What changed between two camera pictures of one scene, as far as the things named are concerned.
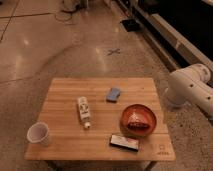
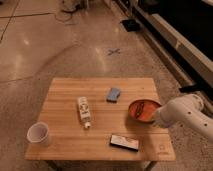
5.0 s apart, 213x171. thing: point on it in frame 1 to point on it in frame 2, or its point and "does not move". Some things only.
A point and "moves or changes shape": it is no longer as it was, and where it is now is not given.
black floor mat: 131,25 does not move
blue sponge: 113,95 does not move
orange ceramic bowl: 138,120 moves or changes shape
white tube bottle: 84,111 does not move
